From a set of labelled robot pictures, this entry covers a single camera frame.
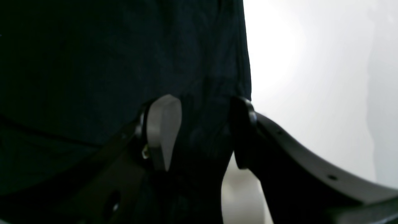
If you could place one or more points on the black printed T-shirt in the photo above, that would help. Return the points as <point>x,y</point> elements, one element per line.
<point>74,72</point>

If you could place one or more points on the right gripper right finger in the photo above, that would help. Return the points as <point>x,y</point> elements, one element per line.
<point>299,186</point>

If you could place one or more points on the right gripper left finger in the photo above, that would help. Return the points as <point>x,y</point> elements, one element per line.
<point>106,187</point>

